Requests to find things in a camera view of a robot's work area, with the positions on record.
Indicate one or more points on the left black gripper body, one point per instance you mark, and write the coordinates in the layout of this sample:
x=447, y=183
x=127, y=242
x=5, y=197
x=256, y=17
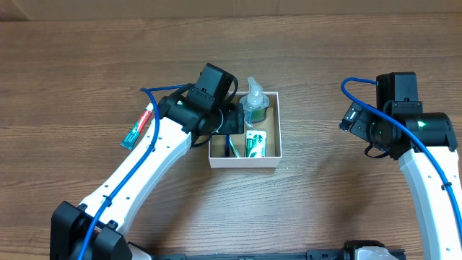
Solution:
x=234, y=121

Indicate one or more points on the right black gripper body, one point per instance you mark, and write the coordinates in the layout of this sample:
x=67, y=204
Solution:
x=361, y=127

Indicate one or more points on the blue disposable razor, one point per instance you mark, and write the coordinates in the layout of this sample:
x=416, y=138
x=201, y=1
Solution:
x=227, y=145

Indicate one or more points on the clear soap pump bottle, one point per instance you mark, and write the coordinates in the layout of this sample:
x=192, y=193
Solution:
x=255, y=103

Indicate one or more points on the green white packet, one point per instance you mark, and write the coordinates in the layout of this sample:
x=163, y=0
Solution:
x=255, y=140

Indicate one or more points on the green white toothbrush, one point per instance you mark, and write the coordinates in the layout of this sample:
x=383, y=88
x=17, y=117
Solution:
x=234, y=149

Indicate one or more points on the red green toothpaste tube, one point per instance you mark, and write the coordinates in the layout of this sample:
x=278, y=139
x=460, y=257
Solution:
x=130, y=139

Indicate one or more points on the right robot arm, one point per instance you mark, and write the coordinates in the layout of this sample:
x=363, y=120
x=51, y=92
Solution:
x=425, y=148

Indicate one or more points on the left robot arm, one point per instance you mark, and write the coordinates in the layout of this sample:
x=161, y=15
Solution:
x=96, y=228

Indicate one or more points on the white cardboard box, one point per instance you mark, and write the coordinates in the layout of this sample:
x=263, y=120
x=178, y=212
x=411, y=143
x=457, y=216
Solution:
x=271, y=125

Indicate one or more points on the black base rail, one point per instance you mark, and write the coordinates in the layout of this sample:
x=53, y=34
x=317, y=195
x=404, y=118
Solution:
x=317, y=254

